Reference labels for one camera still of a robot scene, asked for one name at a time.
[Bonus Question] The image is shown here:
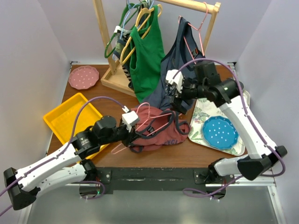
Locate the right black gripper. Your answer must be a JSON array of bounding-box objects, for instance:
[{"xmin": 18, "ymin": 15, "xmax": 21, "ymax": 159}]
[{"xmin": 170, "ymin": 77, "xmax": 207, "ymax": 114}]

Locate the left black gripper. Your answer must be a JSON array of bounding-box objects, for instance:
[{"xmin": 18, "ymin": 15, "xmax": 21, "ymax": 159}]
[{"xmin": 100, "ymin": 120, "xmax": 142, "ymax": 147}]

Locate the red tank top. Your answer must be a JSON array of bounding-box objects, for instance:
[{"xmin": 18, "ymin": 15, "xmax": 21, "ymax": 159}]
[{"xmin": 129, "ymin": 107, "xmax": 191, "ymax": 153}]

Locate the pink wire hanger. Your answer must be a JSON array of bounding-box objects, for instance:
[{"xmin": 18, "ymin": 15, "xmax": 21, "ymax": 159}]
[
  {"xmin": 183, "ymin": 2, "xmax": 208, "ymax": 60},
  {"xmin": 111, "ymin": 102, "xmax": 170, "ymax": 154}
]

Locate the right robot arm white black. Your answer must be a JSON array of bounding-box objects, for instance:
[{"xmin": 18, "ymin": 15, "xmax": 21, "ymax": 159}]
[{"xmin": 166, "ymin": 58, "xmax": 287, "ymax": 183}]

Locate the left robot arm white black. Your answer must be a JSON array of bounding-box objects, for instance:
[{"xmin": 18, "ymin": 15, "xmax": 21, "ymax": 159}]
[{"xmin": 1, "ymin": 112, "xmax": 141, "ymax": 210}]

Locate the navy blue tank top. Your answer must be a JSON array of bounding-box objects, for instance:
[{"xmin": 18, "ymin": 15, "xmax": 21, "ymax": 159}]
[{"xmin": 138, "ymin": 17, "xmax": 204, "ymax": 115}]

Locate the green tank top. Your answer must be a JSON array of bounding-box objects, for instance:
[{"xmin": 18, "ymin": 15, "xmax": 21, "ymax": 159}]
[{"xmin": 129, "ymin": 5, "xmax": 165, "ymax": 102}]

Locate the yellow hanger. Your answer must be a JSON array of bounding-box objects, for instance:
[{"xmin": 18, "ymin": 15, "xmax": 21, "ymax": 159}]
[{"xmin": 120, "ymin": 4, "xmax": 163, "ymax": 65}]

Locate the light blue hanger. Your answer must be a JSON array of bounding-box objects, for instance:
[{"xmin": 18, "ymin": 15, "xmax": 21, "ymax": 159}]
[{"xmin": 112, "ymin": 0, "xmax": 154, "ymax": 61}]

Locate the green hanger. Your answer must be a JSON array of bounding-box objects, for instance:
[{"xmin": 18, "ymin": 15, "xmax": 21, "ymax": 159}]
[{"xmin": 104, "ymin": 1, "xmax": 142, "ymax": 58}]

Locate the blue dotted plate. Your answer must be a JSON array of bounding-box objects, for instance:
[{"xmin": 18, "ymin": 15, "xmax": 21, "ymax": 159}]
[{"xmin": 202, "ymin": 116, "xmax": 239, "ymax": 150}]

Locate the wooden clothes rack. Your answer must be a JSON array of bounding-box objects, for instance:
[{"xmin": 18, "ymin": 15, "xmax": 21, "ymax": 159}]
[{"xmin": 93, "ymin": 0, "xmax": 221, "ymax": 97}]

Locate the pink dotted plate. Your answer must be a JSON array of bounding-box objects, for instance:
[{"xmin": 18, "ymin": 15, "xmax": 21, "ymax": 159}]
[{"xmin": 68, "ymin": 65, "xmax": 99, "ymax": 90}]

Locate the zebra pattern garment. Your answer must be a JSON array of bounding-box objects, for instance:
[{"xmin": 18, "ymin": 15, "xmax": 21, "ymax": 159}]
[{"xmin": 114, "ymin": 27, "xmax": 134, "ymax": 91}]

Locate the yellow plastic tray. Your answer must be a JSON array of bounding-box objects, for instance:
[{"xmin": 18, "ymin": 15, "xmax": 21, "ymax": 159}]
[{"xmin": 43, "ymin": 92, "xmax": 102, "ymax": 145}]

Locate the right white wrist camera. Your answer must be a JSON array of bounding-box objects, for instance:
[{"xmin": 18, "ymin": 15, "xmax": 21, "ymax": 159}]
[{"xmin": 165, "ymin": 70, "xmax": 184, "ymax": 93}]

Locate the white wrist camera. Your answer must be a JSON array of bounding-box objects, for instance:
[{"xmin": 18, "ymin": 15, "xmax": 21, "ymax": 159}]
[
  {"xmin": 165, "ymin": 70, "xmax": 184, "ymax": 93},
  {"xmin": 121, "ymin": 106, "xmax": 140, "ymax": 129}
]

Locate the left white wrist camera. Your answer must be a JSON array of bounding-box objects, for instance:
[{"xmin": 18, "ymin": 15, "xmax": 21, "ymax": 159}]
[{"xmin": 121, "ymin": 106, "xmax": 140, "ymax": 129}]

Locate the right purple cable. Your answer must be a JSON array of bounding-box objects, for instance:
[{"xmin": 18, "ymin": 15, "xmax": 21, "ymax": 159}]
[{"xmin": 174, "ymin": 58, "xmax": 287, "ymax": 199}]

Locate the black mounting base plate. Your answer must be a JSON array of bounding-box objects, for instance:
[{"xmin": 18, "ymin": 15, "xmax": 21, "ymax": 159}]
[{"xmin": 79, "ymin": 167, "xmax": 234, "ymax": 197}]

